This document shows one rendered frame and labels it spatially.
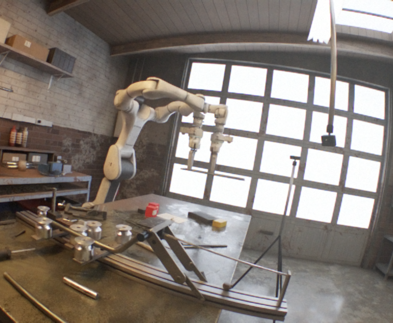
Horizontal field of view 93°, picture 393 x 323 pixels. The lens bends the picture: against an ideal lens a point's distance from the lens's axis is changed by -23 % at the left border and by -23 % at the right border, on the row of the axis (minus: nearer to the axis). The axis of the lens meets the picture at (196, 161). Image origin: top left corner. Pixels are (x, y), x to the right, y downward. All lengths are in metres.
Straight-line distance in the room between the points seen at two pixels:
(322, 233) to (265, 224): 0.89
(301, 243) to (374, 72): 2.88
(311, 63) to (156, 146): 2.74
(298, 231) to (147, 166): 2.54
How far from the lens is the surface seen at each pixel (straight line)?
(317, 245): 3.82
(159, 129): 3.85
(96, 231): 0.74
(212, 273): 0.75
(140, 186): 3.96
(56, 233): 0.77
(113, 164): 1.68
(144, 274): 0.62
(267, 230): 3.65
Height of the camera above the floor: 1.21
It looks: 1 degrees down
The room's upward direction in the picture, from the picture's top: 10 degrees clockwise
